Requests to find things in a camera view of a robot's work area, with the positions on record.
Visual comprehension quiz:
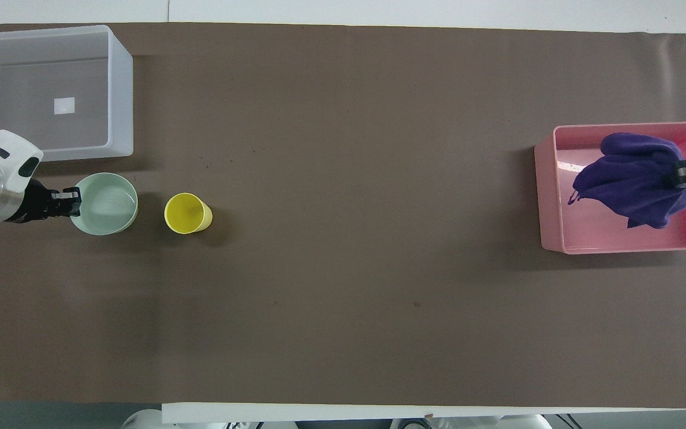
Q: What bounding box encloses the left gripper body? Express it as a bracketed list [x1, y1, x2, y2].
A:
[5, 178, 54, 225]

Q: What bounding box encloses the purple cloth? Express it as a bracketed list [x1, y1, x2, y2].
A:
[568, 132, 686, 229]

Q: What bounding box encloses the translucent white plastic box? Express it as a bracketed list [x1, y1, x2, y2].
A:
[0, 25, 134, 162]

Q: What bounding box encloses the pink plastic box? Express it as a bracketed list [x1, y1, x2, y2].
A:
[535, 122, 686, 255]

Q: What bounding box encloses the light green bowl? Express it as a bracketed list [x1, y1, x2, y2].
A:
[70, 173, 139, 236]

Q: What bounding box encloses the yellow plastic cup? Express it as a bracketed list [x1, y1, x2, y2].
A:
[164, 192, 213, 235]

